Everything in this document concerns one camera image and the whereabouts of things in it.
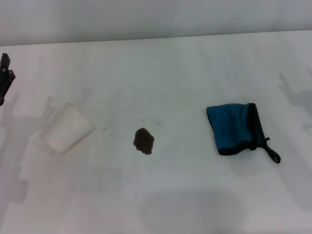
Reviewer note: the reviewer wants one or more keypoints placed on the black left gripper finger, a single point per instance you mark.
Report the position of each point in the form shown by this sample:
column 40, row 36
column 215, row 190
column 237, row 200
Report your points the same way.
column 5, row 75

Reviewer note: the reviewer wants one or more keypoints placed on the white paper cup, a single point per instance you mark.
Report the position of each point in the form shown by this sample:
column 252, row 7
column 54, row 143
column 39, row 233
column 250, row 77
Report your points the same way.
column 67, row 129

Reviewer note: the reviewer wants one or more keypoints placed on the blue rag with black loop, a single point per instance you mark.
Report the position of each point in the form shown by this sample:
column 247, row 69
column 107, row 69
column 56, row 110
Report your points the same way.
column 229, row 126

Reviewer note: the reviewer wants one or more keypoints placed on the black water stain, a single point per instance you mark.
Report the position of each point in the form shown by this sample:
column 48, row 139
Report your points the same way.
column 143, row 141

